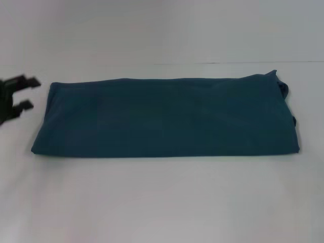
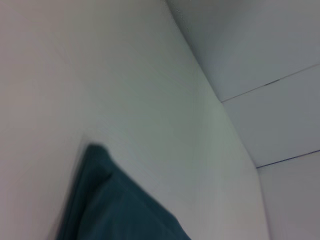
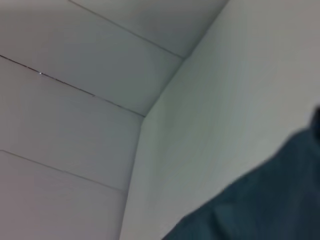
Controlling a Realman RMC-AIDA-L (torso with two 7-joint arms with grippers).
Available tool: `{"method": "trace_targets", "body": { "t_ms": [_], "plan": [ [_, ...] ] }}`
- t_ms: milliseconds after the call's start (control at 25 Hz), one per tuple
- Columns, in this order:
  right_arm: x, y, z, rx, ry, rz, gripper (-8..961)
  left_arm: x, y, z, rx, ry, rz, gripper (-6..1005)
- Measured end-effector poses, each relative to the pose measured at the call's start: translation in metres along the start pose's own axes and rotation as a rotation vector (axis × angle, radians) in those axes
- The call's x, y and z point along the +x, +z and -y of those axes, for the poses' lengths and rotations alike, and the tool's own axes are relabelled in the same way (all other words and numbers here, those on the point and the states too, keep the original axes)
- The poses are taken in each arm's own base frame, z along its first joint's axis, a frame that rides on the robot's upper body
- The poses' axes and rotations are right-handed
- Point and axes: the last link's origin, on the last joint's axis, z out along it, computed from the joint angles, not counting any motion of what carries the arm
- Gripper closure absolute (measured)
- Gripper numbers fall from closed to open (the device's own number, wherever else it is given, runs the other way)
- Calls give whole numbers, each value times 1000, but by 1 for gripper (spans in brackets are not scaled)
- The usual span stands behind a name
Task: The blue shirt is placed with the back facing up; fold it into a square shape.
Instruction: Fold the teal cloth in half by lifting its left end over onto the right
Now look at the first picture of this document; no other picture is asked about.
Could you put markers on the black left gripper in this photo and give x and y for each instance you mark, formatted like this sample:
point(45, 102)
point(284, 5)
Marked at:
point(6, 101)

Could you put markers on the blue shirt with white print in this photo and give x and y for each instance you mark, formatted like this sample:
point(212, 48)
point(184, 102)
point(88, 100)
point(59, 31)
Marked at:
point(164, 114)

